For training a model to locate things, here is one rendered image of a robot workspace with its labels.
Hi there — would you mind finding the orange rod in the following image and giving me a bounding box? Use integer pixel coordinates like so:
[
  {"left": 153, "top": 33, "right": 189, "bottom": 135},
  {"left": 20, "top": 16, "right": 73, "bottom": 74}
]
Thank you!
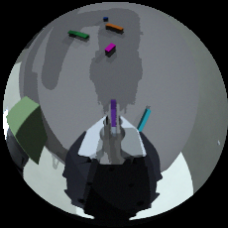
[{"left": 105, "top": 23, "right": 124, "bottom": 32}]

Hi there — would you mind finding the green rod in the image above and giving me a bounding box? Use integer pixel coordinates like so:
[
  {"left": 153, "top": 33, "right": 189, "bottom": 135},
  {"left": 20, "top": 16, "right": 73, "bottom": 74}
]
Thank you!
[{"left": 68, "top": 31, "right": 89, "bottom": 39}]

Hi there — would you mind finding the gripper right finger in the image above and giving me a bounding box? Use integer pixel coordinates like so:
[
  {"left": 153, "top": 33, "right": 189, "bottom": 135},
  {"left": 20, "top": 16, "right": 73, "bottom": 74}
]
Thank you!
[{"left": 119, "top": 115, "right": 163, "bottom": 181}]

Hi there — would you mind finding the turquoise rod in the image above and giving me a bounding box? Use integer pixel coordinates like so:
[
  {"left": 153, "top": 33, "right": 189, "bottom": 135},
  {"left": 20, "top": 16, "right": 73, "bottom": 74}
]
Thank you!
[{"left": 137, "top": 108, "right": 151, "bottom": 131}]

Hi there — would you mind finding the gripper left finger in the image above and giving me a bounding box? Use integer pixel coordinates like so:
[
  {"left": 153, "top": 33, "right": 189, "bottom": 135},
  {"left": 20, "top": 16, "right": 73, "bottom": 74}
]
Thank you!
[{"left": 62, "top": 116, "right": 108, "bottom": 178}]

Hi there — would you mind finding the short magenta rod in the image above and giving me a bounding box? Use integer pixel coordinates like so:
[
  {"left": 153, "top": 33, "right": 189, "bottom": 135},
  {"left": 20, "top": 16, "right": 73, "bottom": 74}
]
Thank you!
[{"left": 105, "top": 43, "right": 116, "bottom": 53}]

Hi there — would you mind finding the purple rod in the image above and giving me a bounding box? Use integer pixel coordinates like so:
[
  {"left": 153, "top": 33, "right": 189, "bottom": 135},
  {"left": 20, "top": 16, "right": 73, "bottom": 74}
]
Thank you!
[{"left": 111, "top": 99, "right": 116, "bottom": 127}]

